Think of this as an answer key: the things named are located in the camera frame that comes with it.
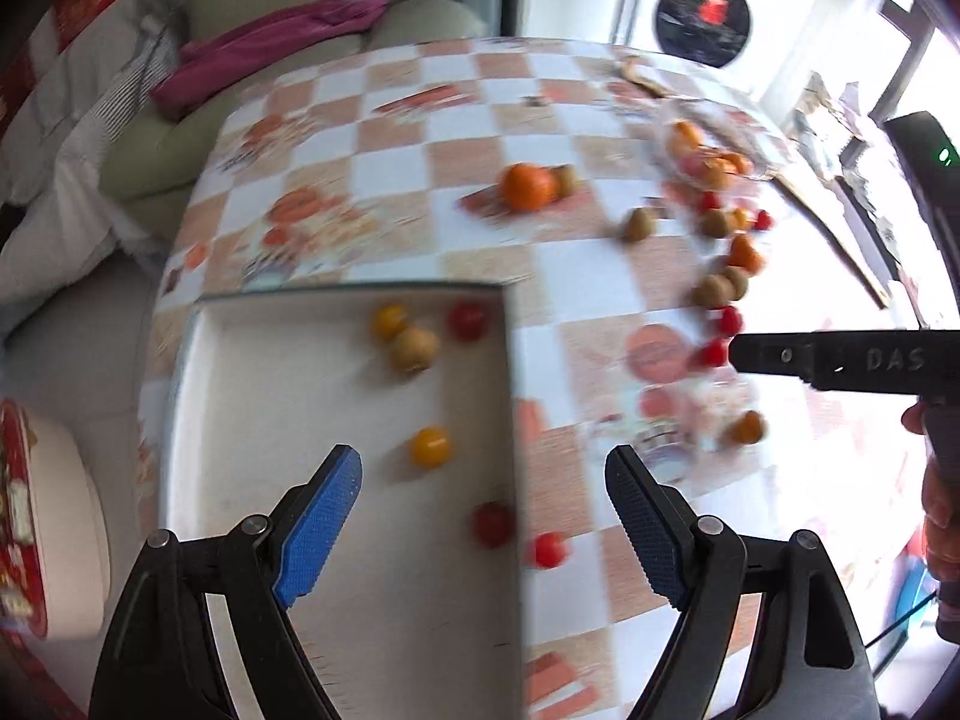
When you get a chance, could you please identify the brown longan near bowl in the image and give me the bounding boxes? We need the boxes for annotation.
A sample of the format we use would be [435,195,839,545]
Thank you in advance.
[698,208,736,239]

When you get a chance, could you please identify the striped grey blanket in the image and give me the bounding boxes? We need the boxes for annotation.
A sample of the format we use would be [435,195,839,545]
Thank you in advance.
[2,0,182,304]

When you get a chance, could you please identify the person's hand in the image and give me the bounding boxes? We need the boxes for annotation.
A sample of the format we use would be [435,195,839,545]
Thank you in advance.
[901,400,960,583]

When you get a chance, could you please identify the wooden back scratcher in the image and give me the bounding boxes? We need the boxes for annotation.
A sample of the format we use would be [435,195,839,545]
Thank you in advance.
[617,52,892,309]

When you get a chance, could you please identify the yellow tomato in tray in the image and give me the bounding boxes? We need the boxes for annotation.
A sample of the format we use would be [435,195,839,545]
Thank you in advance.
[409,426,452,470]
[370,302,410,343]

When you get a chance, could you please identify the magenta cloth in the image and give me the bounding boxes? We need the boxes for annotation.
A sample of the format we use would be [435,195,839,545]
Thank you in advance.
[149,0,389,121]

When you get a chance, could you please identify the orange in bowl back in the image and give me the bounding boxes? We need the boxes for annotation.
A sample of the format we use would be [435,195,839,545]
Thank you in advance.
[667,121,703,161]

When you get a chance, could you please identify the red cherry tomato lower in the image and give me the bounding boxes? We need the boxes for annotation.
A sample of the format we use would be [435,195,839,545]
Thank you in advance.
[697,338,729,369]

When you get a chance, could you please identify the red white round stool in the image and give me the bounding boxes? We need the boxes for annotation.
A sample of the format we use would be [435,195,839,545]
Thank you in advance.
[2,398,110,640]

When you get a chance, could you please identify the checkered fruit-print tablecloth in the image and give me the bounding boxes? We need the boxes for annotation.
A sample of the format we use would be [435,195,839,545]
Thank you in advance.
[137,39,923,718]

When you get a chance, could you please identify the yellow-orange cherry tomato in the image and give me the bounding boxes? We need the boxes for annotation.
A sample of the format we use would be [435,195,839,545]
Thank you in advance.
[722,410,768,447]

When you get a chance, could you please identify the red tomato at tray edge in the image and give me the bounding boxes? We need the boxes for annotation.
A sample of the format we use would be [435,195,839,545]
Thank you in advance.
[530,532,569,571]

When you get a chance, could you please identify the brown longan cluster left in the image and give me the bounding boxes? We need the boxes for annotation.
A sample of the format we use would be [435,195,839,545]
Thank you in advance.
[692,273,734,310]

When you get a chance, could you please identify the red cherry tomato centre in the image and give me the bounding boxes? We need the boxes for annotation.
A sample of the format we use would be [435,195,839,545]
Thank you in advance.
[448,301,488,343]

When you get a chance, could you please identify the red tomato in tray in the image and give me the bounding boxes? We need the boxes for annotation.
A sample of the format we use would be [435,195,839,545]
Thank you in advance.
[472,500,516,550]

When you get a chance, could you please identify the white square tray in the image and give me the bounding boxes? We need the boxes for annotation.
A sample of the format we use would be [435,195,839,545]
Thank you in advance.
[158,281,523,718]

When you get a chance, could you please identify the orange in bowl right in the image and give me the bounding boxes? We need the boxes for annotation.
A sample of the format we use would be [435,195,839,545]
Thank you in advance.
[719,151,754,176]

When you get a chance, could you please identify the glass fruit bowl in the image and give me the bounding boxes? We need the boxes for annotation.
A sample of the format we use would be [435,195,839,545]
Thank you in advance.
[652,98,789,192]

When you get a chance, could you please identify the large orange right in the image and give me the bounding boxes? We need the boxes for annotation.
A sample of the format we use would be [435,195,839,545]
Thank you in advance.
[726,232,765,277]

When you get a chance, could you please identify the brown longan cluster top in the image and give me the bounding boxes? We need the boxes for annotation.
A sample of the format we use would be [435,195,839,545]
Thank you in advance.
[721,265,750,301]

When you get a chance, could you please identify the large orange left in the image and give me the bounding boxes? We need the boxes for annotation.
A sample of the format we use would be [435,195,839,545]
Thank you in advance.
[500,163,560,213]

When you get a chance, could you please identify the large orange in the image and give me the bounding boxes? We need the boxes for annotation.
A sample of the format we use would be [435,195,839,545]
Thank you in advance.
[726,232,765,277]
[500,163,560,213]

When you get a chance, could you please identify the orange in bowl front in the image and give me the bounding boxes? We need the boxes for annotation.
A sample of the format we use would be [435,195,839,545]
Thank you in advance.
[698,158,737,192]

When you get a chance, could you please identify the orange in bowl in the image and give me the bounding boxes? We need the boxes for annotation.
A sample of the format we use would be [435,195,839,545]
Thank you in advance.
[667,121,703,161]
[719,151,754,176]
[698,158,737,192]

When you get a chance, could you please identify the brown longan centre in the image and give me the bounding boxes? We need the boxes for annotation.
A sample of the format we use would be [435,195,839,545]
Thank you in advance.
[620,206,658,244]

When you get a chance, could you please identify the small orange kumquat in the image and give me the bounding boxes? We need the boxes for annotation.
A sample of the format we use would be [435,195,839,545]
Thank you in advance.
[731,206,755,232]

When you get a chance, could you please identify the green sofa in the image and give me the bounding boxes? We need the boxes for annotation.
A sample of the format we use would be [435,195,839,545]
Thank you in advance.
[99,0,488,203]

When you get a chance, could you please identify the red cherry tomato by cluster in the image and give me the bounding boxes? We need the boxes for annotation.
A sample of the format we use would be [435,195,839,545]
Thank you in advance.
[715,304,743,338]

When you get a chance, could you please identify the brown longan beside left orange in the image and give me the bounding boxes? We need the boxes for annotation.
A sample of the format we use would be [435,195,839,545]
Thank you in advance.
[551,164,579,199]

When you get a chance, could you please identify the red cherry tomato near bowl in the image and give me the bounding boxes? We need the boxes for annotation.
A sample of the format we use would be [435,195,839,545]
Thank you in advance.
[700,192,722,211]

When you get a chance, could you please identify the red cherry tomato far right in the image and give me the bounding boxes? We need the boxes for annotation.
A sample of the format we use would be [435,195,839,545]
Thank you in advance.
[754,210,773,231]

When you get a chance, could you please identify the washing machine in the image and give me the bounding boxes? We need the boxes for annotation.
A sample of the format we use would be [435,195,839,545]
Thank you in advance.
[628,0,786,75]

